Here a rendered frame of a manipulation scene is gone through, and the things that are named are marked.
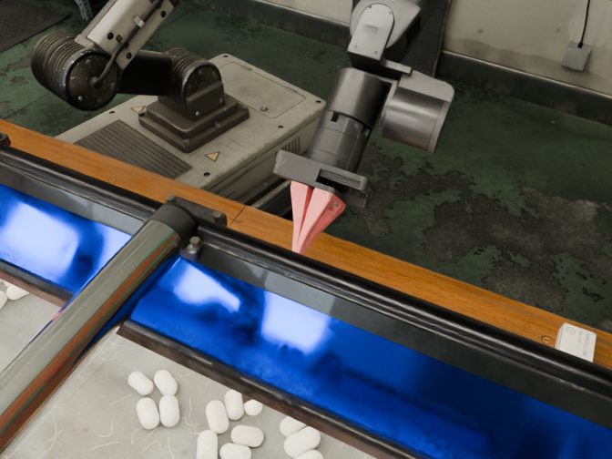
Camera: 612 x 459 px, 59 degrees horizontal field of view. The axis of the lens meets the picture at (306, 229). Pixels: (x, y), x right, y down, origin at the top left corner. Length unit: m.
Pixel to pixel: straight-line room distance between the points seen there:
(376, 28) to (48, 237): 0.39
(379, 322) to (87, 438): 0.46
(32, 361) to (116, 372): 0.45
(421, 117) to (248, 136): 0.88
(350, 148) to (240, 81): 1.07
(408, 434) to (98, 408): 0.45
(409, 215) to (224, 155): 0.78
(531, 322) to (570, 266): 1.20
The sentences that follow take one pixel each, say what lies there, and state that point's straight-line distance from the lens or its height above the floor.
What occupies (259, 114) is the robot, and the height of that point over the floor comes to 0.47.
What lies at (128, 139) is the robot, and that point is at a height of 0.48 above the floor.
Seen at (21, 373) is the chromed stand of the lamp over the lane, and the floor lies 1.12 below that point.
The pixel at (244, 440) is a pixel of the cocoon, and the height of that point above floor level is 0.76.
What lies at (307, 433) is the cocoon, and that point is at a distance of 0.58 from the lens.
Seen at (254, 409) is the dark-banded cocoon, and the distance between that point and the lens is 0.60.
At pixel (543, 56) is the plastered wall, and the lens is 2.49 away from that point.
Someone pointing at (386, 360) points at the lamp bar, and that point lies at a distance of 0.24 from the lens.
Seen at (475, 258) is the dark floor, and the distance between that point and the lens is 1.80.
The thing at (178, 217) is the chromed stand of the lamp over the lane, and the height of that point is 1.12.
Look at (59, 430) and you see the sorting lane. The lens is 0.66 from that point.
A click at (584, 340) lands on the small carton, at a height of 0.78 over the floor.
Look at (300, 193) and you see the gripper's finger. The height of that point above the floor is 0.92.
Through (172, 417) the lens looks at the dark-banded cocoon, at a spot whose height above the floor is 0.76.
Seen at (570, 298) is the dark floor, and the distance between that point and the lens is 1.80.
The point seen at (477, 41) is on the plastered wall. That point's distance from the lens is 2.53.
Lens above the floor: 1.30
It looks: 46 degrees down
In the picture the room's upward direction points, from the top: straight up
